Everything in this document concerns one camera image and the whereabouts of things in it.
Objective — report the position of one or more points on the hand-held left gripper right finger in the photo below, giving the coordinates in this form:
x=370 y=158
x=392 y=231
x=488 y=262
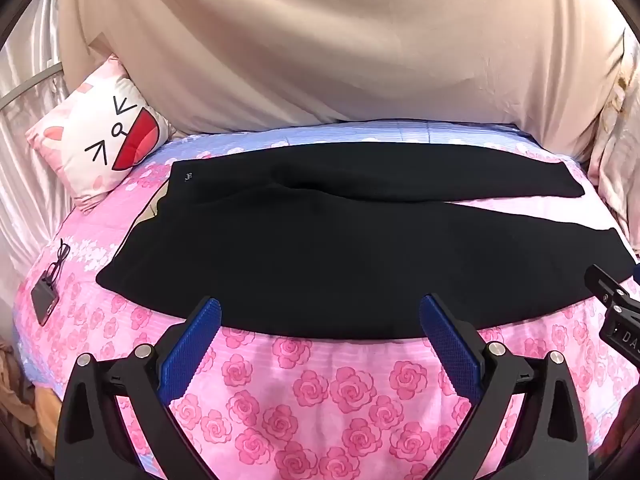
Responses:
x=447 y=347

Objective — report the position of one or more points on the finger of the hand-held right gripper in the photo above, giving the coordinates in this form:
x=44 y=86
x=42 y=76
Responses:
x=606 y=282

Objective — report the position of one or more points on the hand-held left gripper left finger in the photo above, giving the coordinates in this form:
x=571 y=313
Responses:
x=192 y=350

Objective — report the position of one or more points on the black pants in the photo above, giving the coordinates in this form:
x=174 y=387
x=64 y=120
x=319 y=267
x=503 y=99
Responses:
x=320 y=255

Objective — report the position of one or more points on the floral pale curtain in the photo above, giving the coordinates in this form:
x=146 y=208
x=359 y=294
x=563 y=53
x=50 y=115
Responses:
x=617 y=150

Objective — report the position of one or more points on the pink rose print bed sheet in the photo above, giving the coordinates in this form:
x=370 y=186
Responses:
x=320 y=400

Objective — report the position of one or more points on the brown crumpled cloth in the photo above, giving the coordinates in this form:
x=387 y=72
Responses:
x=20 y=405

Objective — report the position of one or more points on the cat face pillow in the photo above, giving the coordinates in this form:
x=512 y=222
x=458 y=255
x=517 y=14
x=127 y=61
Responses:
x=95 y=135

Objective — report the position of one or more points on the pink satin curtain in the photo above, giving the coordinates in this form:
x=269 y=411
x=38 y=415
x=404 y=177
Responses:
x=22 y=175

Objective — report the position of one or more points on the beige cloth drape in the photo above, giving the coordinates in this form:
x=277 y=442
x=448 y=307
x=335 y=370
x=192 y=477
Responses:
x=325 y=45

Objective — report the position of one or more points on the grey metal rail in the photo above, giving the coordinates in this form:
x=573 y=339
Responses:
x=30 y=87

